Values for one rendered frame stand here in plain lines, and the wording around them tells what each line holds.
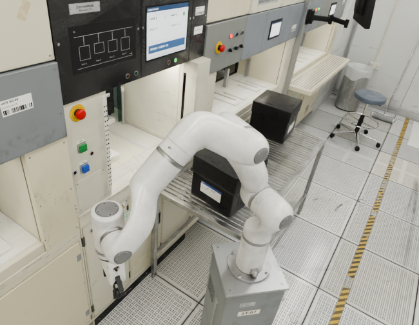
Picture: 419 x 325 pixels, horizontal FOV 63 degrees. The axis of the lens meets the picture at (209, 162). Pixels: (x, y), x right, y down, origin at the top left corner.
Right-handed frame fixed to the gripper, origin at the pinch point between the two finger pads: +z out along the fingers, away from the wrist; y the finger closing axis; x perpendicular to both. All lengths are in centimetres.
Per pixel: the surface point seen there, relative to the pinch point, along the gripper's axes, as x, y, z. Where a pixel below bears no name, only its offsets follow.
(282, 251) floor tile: -141, 41, 102
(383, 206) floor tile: -268, 40, 102
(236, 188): -70, 28, 6
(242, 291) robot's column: -49, -9, 25
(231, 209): -70, 29, 20
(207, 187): -64, 44, 15
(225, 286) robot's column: -44, -4, 25
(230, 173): -69, 34, 0
